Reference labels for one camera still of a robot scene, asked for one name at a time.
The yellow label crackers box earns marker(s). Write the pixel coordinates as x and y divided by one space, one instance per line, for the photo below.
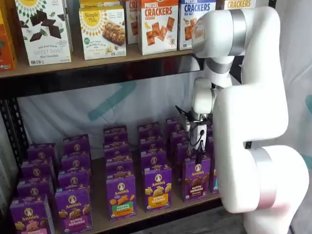
239 4

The purple Annie's snack box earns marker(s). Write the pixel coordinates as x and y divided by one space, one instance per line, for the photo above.
181 152
210 148
34 187
120 172
41 152
119 163
178 137
36 169
76 145
117 149
75 162
173 124
73 179
151 143
115 134
209 131
149 130
153 158

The white sheet with teal stripe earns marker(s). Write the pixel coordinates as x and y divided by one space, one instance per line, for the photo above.
73 114

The black metal shelf frame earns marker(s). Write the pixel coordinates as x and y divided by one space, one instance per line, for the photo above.
73 81

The purple Annie's box pink label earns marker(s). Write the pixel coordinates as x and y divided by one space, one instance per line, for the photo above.
29 214

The orange snack box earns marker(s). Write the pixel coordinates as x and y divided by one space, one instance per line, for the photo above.
6 44

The purple Annie's box yellow label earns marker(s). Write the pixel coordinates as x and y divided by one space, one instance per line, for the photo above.
158 190

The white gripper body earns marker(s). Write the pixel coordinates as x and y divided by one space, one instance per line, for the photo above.
196 136

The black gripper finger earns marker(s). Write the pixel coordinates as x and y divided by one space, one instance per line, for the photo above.
200 153

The blue sea salt crackers box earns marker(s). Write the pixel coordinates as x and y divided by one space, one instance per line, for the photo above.
187 24

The purple chocolate bunny grahams box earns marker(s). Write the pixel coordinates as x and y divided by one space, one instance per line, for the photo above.
197 181

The purple Annie's box magenta label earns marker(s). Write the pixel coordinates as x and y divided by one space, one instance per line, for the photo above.
73 209

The white red crackers box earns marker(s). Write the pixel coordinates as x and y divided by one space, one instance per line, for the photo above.
132 24

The purple Annie's box teal label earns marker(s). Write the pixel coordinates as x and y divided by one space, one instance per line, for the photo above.
214 182

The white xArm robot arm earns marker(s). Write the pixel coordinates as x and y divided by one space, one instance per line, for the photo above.
256 122

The yellow Simple Mills box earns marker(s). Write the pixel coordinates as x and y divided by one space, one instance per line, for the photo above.
100 3

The white Sweet Thins box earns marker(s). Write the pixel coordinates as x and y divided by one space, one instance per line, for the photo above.
44 31

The purple hidden veggies box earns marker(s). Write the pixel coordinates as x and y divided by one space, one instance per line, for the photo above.
120 197

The Simple Mills almond bar box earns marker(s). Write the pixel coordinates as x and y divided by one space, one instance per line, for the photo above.
104 34

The white curtain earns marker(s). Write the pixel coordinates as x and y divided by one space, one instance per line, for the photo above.
297 61

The cheddar pretzel crackers box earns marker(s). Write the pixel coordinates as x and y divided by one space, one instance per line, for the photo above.
158 29

